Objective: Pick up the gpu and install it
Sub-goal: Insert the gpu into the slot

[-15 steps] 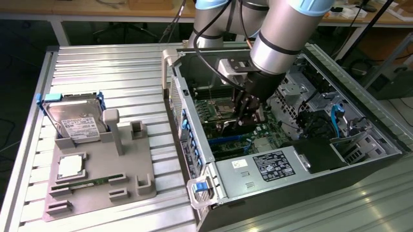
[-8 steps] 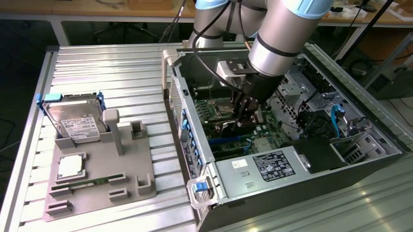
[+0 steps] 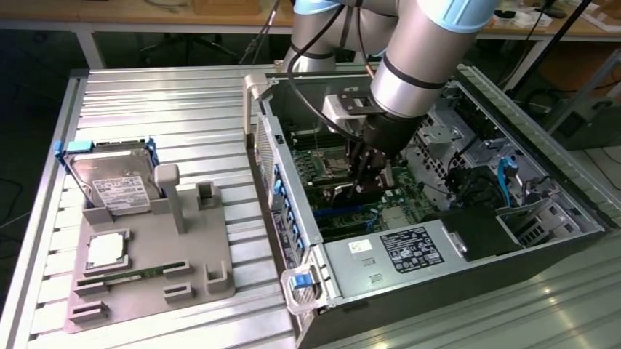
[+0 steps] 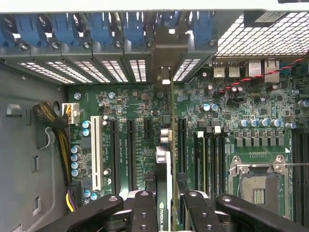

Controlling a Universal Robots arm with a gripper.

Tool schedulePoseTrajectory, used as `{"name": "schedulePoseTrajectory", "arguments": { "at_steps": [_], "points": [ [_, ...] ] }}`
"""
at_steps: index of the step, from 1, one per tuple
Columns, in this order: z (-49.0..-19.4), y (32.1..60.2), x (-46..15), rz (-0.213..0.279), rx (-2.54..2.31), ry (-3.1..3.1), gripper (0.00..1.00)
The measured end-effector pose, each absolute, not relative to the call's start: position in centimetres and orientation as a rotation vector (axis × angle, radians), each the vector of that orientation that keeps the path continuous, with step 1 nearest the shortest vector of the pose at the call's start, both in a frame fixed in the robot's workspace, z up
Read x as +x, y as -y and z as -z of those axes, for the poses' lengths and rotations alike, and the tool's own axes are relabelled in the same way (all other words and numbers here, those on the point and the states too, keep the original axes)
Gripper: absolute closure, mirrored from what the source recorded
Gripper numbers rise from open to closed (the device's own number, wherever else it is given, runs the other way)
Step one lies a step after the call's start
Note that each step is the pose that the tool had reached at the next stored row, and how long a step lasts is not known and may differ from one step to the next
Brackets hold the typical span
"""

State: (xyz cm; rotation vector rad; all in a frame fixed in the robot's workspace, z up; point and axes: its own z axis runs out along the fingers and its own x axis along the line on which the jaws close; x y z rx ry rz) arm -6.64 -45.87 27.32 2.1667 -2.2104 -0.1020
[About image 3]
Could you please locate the hard disk with blue carrier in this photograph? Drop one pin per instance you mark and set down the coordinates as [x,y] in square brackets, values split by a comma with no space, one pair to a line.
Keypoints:
[111,178]

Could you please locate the silver power supply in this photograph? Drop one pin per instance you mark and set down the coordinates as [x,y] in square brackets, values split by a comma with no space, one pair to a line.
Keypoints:
[369,269]

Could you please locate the open black PC case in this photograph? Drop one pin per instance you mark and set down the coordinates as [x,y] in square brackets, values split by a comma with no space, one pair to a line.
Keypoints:
[388,327]

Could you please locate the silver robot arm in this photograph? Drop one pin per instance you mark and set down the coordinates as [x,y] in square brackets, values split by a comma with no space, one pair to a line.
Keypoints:
[422,54]

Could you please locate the green RAM stick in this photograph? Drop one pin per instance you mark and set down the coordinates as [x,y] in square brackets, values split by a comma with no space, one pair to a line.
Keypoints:
[141,273]

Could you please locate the pale cardboard box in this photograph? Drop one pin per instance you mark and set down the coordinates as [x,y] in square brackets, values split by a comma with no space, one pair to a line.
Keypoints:
[607,12]

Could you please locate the grey floor cabinet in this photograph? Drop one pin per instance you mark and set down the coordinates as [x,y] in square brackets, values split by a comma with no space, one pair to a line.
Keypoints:
[592,127]

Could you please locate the wooden desk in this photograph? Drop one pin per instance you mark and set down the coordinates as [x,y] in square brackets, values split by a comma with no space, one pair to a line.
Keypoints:
[146,14]

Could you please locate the black expansion slot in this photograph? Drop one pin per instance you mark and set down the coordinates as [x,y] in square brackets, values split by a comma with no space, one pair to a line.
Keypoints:
[346,229]

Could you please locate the green graphics card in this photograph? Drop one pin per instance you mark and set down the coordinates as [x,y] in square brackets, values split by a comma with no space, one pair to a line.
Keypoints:
[346,200]

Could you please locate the grey slanted metal leg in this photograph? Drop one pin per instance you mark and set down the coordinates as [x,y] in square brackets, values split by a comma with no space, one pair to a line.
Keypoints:
[584,91]

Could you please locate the green motherboard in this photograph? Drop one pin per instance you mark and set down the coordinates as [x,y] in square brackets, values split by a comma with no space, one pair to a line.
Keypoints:
[408,189]

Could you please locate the thin locking lever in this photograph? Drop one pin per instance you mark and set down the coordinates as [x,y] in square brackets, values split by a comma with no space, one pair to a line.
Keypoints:
[317,140]

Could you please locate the blue expansion slot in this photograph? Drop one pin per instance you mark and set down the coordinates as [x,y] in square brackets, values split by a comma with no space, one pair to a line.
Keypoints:
[334,212]

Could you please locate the silver chipset heat sink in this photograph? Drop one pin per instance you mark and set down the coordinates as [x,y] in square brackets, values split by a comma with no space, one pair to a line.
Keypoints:
[398,218]

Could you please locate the black desk device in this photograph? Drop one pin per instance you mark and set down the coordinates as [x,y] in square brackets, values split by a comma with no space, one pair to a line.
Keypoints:
[556,9]

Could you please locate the silver CPU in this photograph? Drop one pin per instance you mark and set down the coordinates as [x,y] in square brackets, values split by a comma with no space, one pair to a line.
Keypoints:
[106,251]

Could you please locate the silver disk bay cage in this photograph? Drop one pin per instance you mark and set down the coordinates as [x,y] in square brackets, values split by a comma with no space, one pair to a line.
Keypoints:
[446,141]

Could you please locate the CPU socket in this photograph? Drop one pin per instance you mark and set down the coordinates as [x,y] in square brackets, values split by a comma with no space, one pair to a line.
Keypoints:
[332,161]

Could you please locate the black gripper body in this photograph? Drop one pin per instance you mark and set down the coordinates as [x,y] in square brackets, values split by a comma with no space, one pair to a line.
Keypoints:
[390,132]

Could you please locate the black plastic cover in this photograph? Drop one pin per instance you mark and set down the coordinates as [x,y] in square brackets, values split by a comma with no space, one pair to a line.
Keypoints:
[476,232]

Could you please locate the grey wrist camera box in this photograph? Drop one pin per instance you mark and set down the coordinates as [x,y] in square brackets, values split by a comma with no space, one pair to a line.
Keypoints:
[334,112]

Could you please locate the white and black box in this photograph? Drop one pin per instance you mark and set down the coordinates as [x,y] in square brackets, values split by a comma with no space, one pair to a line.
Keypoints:
[527,19]

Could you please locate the silver drive bay bracket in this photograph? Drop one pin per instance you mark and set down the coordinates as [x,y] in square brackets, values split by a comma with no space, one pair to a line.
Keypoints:
[548,218]

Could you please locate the grey parts rack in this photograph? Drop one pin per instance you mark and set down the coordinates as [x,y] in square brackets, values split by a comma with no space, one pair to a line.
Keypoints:
[146,301]

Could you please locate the installed black RAM stick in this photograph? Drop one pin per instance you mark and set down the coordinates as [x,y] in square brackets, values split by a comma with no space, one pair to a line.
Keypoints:
[325,186]

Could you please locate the black stand pole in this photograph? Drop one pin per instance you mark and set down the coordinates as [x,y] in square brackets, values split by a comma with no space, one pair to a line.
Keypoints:
[556,36]

